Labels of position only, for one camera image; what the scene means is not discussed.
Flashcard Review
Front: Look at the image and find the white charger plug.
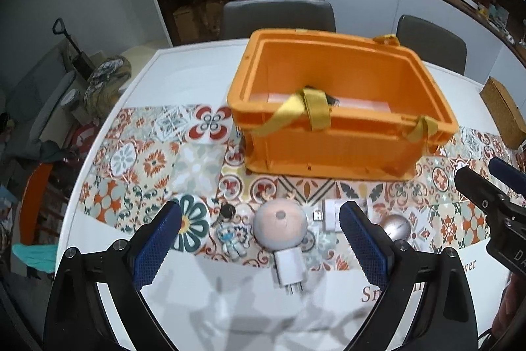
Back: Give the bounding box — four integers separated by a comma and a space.
272, 248, 307, 296

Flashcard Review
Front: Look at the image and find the silver metal ball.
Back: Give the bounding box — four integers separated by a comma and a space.
378, 214, 412, 241

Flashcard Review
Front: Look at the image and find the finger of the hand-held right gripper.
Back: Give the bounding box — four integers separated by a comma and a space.
488, 157, 526, 198
454, 166, 513, 214

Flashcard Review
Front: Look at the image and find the round pink grey ball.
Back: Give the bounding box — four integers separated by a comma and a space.
252, 200, 308, 251

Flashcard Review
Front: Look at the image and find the black shovel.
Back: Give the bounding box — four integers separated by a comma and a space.
53, 18, 93, 78

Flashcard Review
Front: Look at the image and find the red round object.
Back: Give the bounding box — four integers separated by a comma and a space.
70, 123, 100, 154

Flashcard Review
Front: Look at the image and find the narrow grey chair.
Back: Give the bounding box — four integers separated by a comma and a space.
395, 14, 467, 76

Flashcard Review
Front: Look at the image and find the orange plastic crate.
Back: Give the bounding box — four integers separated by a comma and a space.
227, 28, 460, 182

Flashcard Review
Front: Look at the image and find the dark green hat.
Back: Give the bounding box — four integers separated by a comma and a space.
33, 140, 79, 163

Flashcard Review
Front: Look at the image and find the white rectangular adapter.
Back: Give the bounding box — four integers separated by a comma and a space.
323, 200, 344, 232

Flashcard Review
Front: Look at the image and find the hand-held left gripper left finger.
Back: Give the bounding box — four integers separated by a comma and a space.
43, 200, 183, 351

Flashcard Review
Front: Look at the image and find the person's right hand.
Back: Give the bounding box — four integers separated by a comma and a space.
493, 276, 526, 339

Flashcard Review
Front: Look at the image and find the teal cloth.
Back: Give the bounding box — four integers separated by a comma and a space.
12, 244, 58, 274

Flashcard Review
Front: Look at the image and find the patterned tile table mat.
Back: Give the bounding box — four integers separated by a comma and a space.
78, 104, 526, 271

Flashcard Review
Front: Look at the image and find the wide grey chair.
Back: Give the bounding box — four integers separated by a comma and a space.
222, 0, 337, 41

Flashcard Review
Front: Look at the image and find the camouflage cloth bag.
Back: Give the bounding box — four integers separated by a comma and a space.
84, 56, 132, 117

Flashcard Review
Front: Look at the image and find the orange chair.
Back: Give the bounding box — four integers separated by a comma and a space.
18, 162, 54, 247

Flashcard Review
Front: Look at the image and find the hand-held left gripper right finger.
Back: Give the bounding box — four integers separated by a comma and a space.
339, 200, 479, 351

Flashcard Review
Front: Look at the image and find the astronaut figure keychain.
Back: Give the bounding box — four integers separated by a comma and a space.
214, 203, 252, 262

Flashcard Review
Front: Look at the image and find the white round stool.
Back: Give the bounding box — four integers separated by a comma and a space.
119, 42, 159, 66

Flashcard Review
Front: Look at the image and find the brown cork box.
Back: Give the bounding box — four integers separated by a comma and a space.
479, 76, 526, 149

